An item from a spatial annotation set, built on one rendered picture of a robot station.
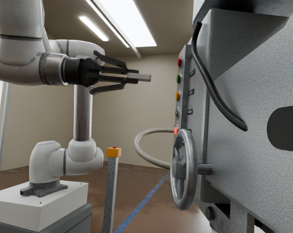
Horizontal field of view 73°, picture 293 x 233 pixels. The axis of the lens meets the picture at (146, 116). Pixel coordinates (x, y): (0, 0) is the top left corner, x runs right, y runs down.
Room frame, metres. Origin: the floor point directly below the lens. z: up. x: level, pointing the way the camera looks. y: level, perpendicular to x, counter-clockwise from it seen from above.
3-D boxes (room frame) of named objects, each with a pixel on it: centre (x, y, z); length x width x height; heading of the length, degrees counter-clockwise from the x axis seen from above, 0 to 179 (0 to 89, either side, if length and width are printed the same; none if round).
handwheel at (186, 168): (0.39, -0.11, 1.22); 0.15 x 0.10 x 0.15; 4
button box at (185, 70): (0.58, -0.10, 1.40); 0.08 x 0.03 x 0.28; 4
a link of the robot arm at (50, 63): (0.55, 0.26, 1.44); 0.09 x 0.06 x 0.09; 4
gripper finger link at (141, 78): (0.57, 0.03, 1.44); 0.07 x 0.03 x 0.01; 94
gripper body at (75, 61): (0.56, 0.19, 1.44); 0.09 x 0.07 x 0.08; 94
